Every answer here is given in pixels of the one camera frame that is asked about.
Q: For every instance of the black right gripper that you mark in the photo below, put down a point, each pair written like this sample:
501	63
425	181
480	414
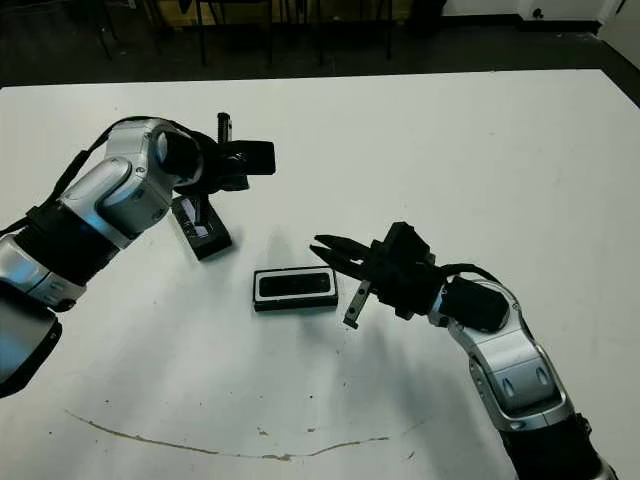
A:
405	290

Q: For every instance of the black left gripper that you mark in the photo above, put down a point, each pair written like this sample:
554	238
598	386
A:
220	165

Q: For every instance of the black box lid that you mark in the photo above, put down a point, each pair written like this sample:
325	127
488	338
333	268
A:
215	245

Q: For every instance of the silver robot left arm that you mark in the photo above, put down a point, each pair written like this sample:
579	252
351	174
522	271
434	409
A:
115	190

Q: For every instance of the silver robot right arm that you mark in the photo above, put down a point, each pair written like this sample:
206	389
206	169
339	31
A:
515	360

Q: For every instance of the black box with white insert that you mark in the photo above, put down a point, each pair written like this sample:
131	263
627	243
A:
295	306

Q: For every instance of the black trash bin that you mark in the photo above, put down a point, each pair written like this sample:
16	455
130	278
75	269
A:
425	17

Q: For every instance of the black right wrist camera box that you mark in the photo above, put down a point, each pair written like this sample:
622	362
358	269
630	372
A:
407	245

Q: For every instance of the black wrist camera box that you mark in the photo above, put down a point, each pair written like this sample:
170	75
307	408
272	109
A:
257	159
407	245

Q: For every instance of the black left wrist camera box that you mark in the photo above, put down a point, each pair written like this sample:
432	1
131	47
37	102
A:
257	159

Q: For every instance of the black metal frame chair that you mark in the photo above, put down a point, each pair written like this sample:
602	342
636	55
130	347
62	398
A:
106	42
202	47

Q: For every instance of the black round wall knob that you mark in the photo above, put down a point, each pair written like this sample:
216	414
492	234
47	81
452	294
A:
537	14

